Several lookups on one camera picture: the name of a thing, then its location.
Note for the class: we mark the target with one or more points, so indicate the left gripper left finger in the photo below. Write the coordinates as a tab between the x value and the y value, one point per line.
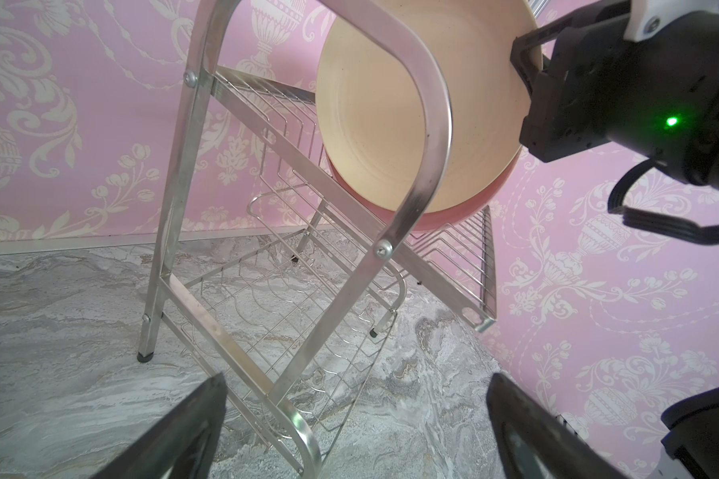
182	444

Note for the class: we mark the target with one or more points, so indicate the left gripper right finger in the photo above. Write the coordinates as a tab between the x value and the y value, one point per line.
534	444

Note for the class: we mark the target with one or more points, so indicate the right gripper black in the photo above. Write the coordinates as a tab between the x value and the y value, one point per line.
589	84

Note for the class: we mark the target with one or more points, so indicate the steel two-tier dish rack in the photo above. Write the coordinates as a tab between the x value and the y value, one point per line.
289	333

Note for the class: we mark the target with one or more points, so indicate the pink bear plate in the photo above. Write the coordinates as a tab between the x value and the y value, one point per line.
433	221

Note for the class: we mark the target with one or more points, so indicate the beige plain plate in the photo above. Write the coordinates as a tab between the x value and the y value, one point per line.
371	118

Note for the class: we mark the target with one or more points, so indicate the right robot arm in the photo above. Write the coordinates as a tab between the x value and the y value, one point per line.
700	165

